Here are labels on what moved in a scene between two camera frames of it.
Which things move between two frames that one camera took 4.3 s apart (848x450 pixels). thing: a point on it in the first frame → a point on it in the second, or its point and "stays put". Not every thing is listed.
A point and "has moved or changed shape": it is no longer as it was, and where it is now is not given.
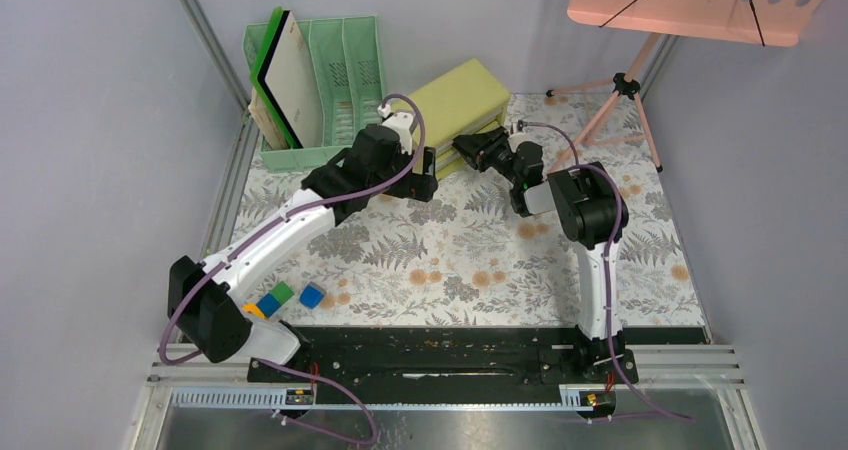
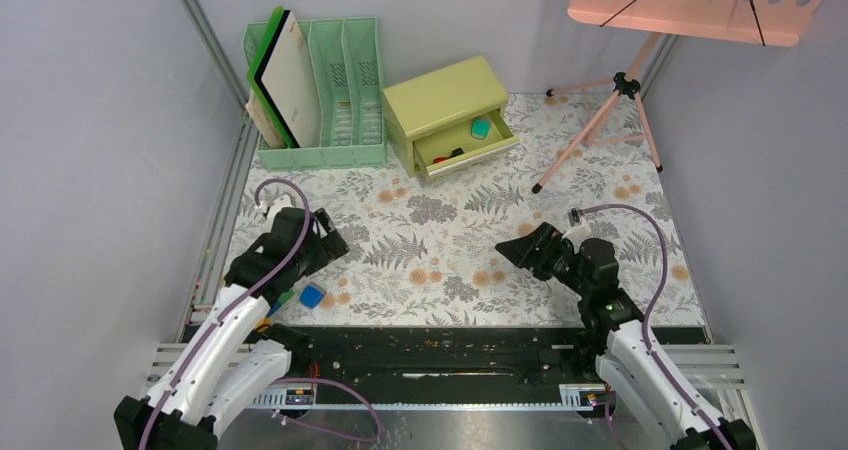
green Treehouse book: x=264 y=122 stays put
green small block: x=281 y=292 stays put
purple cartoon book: x=263 y=119 stays put
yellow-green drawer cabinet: x=463 y=102 has moved or changed shape
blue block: x=268 y=305 stays put
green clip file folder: x=273 y=23 stays put
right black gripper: x=479 y=148 → x=522 y=250
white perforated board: x=291 y=81 stays put
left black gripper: x=421 y=187 → x=329 y=247
